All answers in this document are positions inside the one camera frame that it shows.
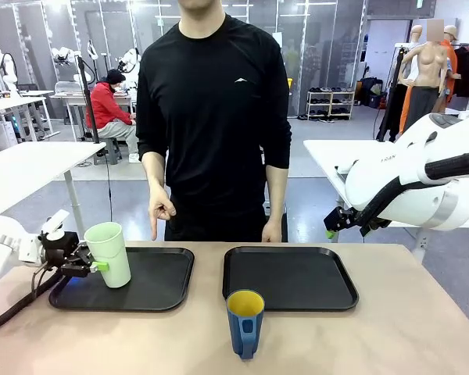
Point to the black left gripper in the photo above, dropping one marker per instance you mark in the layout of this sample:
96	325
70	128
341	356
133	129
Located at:
58	248

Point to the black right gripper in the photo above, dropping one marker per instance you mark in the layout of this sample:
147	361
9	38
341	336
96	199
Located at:
340	218

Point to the tall light green cup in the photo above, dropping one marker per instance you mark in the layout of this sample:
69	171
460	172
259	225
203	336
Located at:
109	254

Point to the person's right forearm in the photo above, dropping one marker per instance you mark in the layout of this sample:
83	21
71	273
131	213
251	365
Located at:
154	172

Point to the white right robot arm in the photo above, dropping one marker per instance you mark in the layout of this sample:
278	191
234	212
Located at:
426	179

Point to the person's left forearm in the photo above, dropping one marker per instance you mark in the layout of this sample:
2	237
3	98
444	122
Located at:
276	195

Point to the person's left hand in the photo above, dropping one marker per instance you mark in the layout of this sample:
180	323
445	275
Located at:
271	232

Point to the person's right hand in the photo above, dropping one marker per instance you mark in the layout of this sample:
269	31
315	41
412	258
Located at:
160	207

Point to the black plastic tray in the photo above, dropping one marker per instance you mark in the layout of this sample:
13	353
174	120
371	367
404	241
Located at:
289	277
156	277

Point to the white table with grey leg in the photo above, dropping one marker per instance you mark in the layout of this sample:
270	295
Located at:
31	164

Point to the grey stool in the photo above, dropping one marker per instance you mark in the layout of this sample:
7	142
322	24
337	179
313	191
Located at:
108	150

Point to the blue mug yellow inside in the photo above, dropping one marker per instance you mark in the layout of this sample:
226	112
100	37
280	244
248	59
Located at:
244	328

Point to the white shoe rack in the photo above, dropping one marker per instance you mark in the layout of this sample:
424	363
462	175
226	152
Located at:
330	103

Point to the black tripod with folded legs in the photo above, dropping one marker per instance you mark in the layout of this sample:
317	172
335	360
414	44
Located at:
391	97

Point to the seated person in red jacket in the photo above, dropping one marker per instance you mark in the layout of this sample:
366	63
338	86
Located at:
109	113

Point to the yellow plastic bin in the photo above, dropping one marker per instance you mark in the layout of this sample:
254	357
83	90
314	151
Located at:
290	86

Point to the black tripod pole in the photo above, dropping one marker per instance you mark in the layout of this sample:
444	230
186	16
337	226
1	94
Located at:
86	97

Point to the person's black shirt torso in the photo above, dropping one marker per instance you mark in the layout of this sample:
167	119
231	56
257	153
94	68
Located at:
215	117

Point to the white background desk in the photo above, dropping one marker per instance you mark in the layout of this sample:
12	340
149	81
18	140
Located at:
11	105

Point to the bare beige mannequin grey trousers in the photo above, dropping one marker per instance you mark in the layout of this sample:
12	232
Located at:
424	86

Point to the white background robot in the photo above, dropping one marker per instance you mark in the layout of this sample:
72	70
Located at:
6	70

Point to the mannequin in orange clothes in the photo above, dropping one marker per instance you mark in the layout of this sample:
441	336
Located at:
450	66

